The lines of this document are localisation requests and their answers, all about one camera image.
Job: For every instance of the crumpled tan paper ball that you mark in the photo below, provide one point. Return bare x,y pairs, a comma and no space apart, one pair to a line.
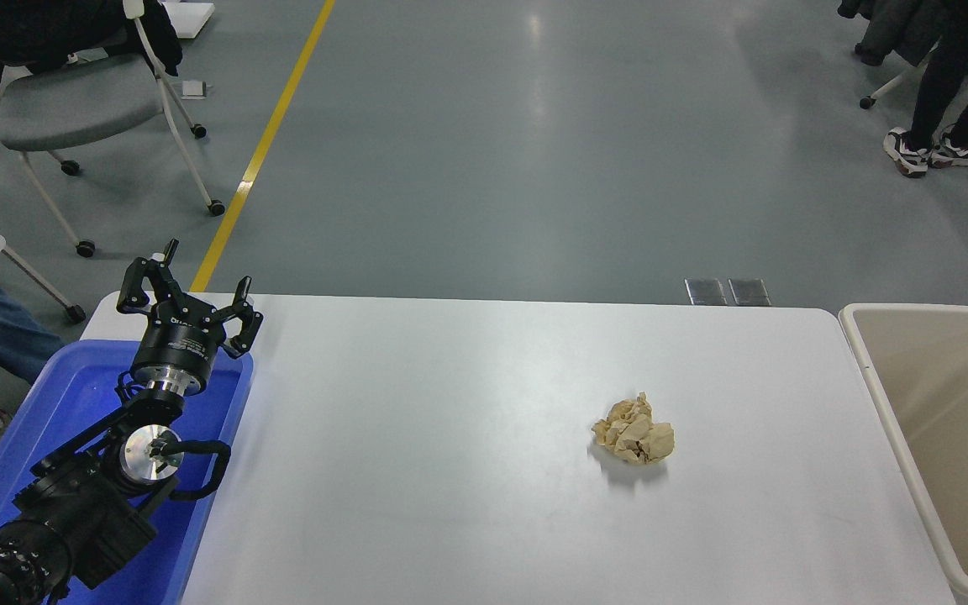
635,433

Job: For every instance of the silver floor plate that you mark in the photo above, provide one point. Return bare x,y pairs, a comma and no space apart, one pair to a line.
706,291
749,291

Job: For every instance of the grey seat rolling chair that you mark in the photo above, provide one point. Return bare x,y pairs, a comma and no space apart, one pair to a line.
72,105

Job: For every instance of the rolling chair with dark coat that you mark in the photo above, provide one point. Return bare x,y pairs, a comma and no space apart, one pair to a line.
891,29

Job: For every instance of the large pale plastic bin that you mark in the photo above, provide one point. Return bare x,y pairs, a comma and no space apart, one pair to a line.
954,470

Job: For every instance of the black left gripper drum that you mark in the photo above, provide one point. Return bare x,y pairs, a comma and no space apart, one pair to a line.
180,340

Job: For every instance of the blue plastic tray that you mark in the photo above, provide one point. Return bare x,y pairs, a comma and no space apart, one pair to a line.
72,395

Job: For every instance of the white leg rolling chair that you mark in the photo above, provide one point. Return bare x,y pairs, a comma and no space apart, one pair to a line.
75,313

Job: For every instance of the person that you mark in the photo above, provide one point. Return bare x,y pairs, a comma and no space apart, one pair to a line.
933,84
5,328

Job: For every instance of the small white floor box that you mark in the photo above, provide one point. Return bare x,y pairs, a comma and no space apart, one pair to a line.
193,88

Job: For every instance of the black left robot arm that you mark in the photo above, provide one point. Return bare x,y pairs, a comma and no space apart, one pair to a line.
81,512

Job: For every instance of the white foam board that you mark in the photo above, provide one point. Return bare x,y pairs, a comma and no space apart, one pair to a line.
190,17

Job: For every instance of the black jacket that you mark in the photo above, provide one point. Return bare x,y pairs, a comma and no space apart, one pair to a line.
30,29

